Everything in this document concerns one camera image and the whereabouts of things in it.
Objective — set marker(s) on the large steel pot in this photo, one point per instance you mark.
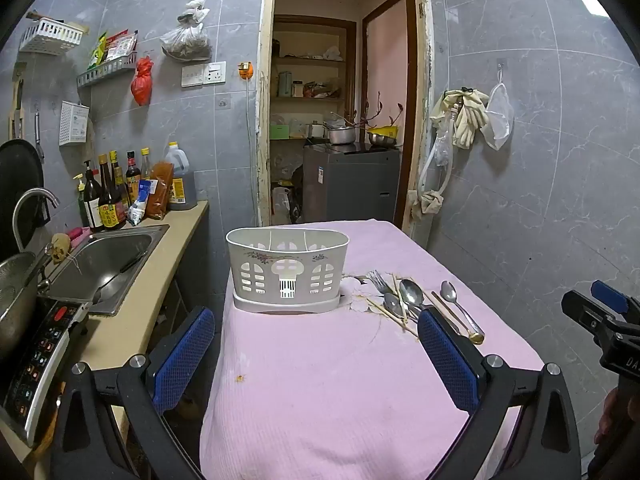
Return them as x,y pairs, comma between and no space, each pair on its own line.
12,305

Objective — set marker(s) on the black spatula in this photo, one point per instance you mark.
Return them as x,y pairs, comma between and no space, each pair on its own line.
120,277

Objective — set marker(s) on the cream door frame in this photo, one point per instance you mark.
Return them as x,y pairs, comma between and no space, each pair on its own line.
265,110

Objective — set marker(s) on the white wall box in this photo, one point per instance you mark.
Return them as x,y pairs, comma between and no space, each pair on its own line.
74,124

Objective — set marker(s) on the small steel pot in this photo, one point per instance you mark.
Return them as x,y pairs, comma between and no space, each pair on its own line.
341,136

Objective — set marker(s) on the large steel spoon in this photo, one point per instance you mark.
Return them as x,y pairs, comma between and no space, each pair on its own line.
411,291

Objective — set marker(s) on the clear plastic bag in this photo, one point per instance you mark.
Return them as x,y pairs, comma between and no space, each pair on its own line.
443,147

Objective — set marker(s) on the yellow packet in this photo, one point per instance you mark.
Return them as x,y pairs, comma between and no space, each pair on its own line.
387,131

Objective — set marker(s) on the steel bowl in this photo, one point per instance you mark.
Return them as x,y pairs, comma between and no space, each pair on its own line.
382,140

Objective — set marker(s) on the clear bottle yellow cap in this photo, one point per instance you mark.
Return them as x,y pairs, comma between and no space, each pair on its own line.
145,165

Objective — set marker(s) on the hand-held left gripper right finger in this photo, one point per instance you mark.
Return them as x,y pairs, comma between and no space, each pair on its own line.
447,360

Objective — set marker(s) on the black wok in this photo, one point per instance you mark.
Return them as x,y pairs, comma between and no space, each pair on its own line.
20,170

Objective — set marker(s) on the grey washing machine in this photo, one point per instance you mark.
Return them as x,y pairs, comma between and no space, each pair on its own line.
350,185

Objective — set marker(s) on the red plastic bag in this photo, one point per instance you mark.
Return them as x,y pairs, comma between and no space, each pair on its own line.
142,82

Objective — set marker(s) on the white wall switch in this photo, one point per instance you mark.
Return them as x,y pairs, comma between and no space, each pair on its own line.
193,75

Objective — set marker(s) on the induction cooker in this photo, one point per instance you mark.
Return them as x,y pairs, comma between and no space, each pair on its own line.
35,360

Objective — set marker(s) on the white wall basket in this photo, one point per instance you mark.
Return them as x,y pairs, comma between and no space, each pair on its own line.
50,35

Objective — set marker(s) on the small steel spoon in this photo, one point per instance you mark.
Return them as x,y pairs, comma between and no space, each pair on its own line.
392,304

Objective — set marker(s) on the steel sink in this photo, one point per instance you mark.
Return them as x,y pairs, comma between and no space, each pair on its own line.
100,260

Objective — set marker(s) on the white utensil holder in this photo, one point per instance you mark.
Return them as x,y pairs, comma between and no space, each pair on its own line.
287,265

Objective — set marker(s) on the slim steel spoon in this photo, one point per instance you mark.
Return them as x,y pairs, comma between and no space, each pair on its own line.
448,291

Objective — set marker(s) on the steel faucet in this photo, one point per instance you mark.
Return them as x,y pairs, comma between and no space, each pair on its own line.
27,200

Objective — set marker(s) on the loofah scrubber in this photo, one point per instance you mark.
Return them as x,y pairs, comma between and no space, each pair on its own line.
60,249

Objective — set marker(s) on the wooden shelf unit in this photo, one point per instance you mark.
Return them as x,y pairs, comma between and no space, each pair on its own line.
310,61

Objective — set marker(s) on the dark pump bottle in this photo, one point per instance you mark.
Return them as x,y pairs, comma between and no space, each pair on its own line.
93,205

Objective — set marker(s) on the soy sauce bottle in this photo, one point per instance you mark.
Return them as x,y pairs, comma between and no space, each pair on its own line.
112,210

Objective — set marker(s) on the white wall socket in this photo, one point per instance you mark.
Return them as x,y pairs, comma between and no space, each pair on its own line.
216,73

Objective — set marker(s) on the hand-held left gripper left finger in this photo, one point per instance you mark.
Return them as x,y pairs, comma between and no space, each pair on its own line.
182,355

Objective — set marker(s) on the steel peeler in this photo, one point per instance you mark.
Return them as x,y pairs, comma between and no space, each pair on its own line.
38,135

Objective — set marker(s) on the person's right hand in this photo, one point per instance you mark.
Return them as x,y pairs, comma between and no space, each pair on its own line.
607,412

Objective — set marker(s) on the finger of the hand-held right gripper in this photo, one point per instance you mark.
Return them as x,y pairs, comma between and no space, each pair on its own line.
607,294
582,310

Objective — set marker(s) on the clear bag of dried goods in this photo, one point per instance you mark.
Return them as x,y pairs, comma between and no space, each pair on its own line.
186,40

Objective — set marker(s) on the beige rag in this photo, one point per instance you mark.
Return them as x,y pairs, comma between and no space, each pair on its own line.
427,202

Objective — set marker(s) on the wooden cutting board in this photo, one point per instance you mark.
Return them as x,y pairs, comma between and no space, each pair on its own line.
17,105

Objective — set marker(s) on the orange spice bag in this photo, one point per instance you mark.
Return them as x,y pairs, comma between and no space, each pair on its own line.
160,190

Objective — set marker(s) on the grey wall shelf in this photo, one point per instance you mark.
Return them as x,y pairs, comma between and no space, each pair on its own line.
107,71

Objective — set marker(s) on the white jar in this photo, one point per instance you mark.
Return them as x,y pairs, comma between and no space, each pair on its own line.
298,89

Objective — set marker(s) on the red snack packet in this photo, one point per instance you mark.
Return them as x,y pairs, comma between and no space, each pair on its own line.
120,45

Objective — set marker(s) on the green soap bottle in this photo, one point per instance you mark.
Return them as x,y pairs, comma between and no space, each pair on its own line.
80,205

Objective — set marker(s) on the blue white packet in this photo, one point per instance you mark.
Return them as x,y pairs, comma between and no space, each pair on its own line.
139,205

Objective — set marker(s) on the pink floral tablecloth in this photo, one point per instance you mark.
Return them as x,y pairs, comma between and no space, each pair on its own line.
325,385

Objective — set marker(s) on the white mesh bag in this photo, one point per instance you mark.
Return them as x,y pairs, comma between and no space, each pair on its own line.
497,120

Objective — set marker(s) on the beige kitchen counter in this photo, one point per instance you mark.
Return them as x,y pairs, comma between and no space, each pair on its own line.
145,310

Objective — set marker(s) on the red plant twigs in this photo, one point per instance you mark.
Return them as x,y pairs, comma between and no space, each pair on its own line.
372,110

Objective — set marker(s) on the white plastic bag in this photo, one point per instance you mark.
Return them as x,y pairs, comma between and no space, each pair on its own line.
281,204

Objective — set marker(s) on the green snack packet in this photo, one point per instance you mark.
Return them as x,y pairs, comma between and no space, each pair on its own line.
97,52

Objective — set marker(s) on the wooden chopstick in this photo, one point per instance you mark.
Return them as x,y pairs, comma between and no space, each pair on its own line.
390,316
385,305
397,295

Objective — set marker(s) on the green box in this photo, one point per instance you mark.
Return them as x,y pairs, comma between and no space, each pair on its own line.
280,132

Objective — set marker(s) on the dark sauce bottle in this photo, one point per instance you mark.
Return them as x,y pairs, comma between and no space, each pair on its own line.
120,175
132,175

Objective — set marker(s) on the oil jug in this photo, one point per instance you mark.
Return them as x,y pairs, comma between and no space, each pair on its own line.
181,180

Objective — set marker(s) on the cream rubber gloves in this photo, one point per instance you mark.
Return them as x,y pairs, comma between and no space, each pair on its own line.
467,115

